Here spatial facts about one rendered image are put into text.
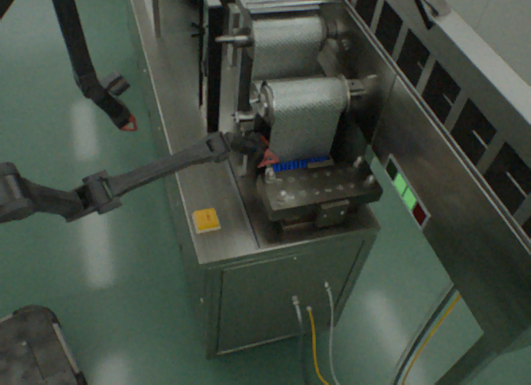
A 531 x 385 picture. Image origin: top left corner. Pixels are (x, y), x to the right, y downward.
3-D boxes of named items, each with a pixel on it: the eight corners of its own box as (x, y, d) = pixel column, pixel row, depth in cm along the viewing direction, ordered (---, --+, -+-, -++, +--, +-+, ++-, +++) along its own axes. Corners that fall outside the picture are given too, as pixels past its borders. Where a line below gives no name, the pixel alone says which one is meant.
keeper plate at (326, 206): (314, 223, 174) (320, 203, 166) (340, 218, 177) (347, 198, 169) (317, 229, 173) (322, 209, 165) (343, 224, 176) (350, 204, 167)
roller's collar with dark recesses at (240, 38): (230, 41, 173) (231, 24, 168) (246, 39, 175) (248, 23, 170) (235, 52, 169) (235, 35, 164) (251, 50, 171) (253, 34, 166)
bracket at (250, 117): (235, 168, 189) (239, 105, 167) (251, 165, 191) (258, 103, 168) (238, 178, 186) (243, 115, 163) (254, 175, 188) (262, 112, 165)
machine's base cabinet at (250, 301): (130, 50, 381) (116, -67, 317) (213, 43, 398) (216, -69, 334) (203, 369, 228) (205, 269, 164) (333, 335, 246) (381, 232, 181)
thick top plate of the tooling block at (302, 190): (257, 186, 175) (258, 174, 171) (360, 168, 186) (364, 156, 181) (271, 221, 166) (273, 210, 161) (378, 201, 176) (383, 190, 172)
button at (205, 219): (193, 215, 173) (193, 210, 171) (213, 211, 175) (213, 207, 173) (197, 231, 169) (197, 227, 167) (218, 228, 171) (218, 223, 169)
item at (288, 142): (265, 165, 175) (272, 126, 161) (328, 156, 181) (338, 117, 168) (266, 167, 175) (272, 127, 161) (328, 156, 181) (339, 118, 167)
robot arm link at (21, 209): (73, 229, 141) (58, 197, 142) (117, 206, 141) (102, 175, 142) (-14, 223, 96) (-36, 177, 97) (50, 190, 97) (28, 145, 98)
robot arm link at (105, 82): (74, 77, 158) (84, 93, 153) (102, 54, 158) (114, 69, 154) (97, 98, 168) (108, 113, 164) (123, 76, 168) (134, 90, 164)
